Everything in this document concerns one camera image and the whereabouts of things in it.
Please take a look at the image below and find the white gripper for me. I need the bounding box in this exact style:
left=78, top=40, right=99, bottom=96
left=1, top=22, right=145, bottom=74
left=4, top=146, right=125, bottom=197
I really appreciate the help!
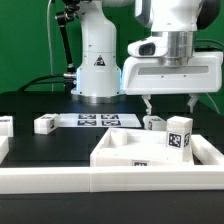
left=122, top=39, right=223, bottom=114

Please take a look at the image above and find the white square tabletop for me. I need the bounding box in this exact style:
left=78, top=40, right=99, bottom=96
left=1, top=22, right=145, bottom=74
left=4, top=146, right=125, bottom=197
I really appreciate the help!
left=90, top=128, right=194, bottom=167

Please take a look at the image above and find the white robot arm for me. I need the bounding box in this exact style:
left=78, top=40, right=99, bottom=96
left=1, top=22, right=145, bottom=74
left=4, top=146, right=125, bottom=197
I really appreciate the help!
left=73, top=0, right=223, bottom=103

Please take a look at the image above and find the white marker sheet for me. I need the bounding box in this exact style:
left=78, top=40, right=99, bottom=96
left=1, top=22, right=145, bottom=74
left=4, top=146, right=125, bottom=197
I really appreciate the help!
left=59, top=113, right=141, bottom=128

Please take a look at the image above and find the grey thin cable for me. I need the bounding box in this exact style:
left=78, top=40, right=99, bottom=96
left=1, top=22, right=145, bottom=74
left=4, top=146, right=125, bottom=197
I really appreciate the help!
left=204, top=92, right=224, bottom=118

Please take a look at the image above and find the black cable bundle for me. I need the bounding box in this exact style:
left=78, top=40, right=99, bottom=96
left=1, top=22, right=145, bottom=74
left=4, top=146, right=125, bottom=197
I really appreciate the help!
left=18, top=73, right=77, bottom=93

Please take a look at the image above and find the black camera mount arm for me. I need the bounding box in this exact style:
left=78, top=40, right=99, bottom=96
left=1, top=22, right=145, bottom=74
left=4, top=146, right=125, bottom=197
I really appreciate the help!
left=55, top=0, right=81, bottom=79

